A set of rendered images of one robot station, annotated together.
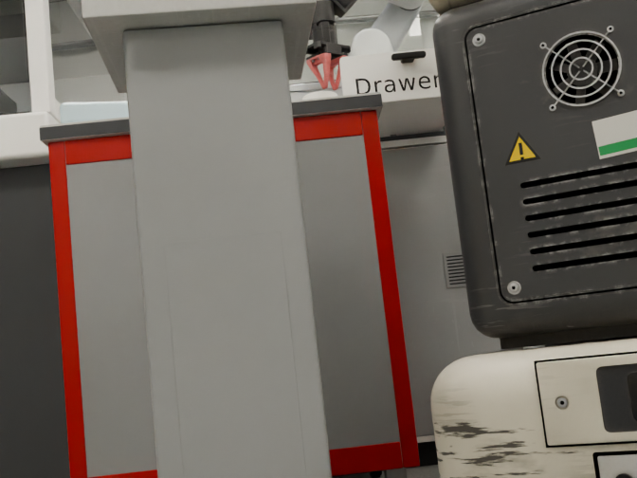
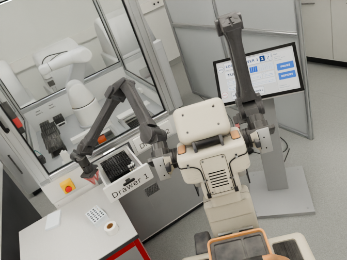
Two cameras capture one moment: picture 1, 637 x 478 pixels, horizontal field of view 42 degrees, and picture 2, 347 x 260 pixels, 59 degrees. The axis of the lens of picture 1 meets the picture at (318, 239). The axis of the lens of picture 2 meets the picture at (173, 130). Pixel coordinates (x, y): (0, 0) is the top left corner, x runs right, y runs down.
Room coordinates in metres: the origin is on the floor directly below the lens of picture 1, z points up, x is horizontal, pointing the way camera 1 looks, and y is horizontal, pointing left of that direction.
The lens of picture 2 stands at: (0.26, -0.20, 1.95)
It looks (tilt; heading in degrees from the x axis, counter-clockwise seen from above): 31 degrees down; 345
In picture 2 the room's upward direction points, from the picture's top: 21 degrees counter-clockwise
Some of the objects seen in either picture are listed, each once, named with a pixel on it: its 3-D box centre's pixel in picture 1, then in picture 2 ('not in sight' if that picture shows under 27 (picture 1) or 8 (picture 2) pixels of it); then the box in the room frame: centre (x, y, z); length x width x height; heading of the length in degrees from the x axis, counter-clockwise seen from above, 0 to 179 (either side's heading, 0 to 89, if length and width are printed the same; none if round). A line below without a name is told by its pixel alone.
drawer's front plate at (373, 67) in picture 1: (408, 76); (128, 182); (1.74, -0.23, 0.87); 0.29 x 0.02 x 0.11; 92
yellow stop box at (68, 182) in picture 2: not in sight; (67, 186); (2.03, 0.11, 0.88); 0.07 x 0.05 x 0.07; 92
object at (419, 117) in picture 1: (397, 108); (119, 167); (1.95, -0.22, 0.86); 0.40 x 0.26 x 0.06; 2
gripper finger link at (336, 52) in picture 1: (329, 69); (93, 176); (1.87, -0.07, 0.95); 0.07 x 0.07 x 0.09; 41
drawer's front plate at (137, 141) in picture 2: not in sight; (153, 136); (2.07, -0.54, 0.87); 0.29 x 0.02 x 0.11; 92
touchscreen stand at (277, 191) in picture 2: not in sight; (269, 143); (1.80, -1.25, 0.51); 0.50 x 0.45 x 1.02; 145
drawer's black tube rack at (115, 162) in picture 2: not in sight; (119, 167); (1.94, -0.23, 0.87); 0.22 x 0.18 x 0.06; 2
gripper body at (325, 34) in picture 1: (324, 40); (87, 168); (1.86, -0.07, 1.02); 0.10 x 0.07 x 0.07; 131
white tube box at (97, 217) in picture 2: not in sight; (96, 216); (1.74, 0.02, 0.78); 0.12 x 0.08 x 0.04; 15
